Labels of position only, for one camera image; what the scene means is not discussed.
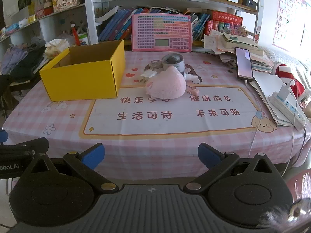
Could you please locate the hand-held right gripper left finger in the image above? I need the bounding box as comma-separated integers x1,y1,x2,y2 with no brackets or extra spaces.
24,144,119,192

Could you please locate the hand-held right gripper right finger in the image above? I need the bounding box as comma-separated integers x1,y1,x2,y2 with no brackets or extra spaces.
183,143,280,192

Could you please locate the yellow cardboard box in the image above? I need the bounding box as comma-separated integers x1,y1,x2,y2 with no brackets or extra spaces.
39,39,126,102

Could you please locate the white power adapter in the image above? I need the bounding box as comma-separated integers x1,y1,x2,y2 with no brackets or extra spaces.
182,72,198,82

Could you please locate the pink plush toy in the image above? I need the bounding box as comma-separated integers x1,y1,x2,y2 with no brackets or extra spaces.
145,66,187,99

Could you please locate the clear tape roll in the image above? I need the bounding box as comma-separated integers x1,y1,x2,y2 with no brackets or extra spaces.
162,53,185,72

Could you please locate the small beige box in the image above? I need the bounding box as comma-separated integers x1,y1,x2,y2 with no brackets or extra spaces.
145,62,163,71

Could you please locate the pile of clothes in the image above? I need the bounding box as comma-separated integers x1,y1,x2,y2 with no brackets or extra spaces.
0,42,46,78

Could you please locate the white paper stack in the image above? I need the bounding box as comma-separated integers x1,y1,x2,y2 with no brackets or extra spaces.
248,71,299,127

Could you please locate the white power strip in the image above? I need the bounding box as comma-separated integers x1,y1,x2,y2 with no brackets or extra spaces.
268,91,306,129

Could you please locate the smartphone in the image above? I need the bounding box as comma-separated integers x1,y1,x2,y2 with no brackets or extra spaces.
234,47,254,82

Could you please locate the white plug-in charger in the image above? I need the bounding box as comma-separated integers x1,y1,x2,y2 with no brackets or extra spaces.
278,84,292,100

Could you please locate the pile of loose papers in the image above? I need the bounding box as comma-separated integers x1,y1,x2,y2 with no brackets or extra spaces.
203,29,274,74

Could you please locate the red plush toy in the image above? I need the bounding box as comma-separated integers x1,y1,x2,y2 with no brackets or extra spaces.
274,63,305,95

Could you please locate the white green cup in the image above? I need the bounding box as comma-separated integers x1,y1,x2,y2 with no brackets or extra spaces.
77,31,89,45

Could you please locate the red pen with white top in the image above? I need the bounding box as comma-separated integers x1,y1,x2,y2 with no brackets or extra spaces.
70,21,79,45

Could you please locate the bunch of colourful pens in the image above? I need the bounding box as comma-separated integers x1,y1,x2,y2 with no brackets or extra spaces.
219,21,248,37

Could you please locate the row of thin books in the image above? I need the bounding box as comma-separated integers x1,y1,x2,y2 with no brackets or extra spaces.
191,11,211,40

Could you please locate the pink learning tablet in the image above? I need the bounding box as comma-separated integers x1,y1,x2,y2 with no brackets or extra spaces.
131,14,192,53

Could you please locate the row of blue books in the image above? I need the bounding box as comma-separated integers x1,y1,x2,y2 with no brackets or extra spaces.
98,8,136,42

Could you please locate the red box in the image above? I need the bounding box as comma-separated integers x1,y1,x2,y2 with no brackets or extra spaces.
204,10,243,36

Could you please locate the alphabet wall poster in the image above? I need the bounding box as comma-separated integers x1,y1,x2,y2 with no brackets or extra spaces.
272,0,307,51

